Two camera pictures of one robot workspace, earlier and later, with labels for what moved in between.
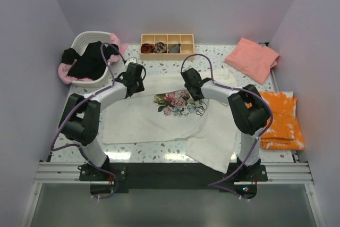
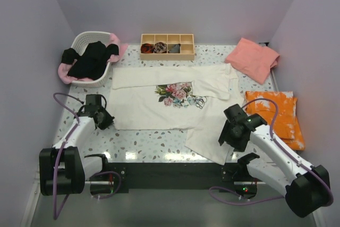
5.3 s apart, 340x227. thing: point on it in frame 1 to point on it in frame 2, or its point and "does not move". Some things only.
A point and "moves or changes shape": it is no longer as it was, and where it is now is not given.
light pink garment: (110, 39) does not move
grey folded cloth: (176, 49) does not move
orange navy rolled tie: (146, 48) does not move
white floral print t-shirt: (163, 110) moves or changes shape
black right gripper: (196, 99) to (238, 145)
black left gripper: (141, 87) to (108, 121)
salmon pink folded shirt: (253, 59) does not move
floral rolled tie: (160, 47) does not move
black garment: (91, 64) does not move
